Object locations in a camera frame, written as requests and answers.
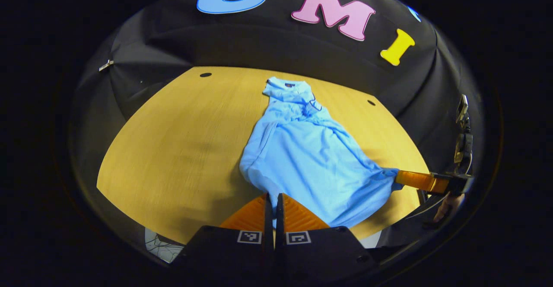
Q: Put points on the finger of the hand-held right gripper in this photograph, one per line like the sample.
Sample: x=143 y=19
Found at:
x=421 y=181

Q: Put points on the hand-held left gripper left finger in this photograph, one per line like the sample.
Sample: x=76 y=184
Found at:
x=268 y=235

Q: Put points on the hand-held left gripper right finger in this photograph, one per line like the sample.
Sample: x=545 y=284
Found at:
x=280 y=239

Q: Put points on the light blue T-shirt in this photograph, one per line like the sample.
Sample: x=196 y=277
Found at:
x=302 y=148

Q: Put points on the black backdrop cloth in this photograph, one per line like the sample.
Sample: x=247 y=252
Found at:
x=259 y=45

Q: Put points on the white backdrop clip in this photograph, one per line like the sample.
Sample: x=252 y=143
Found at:
x=106 y=65

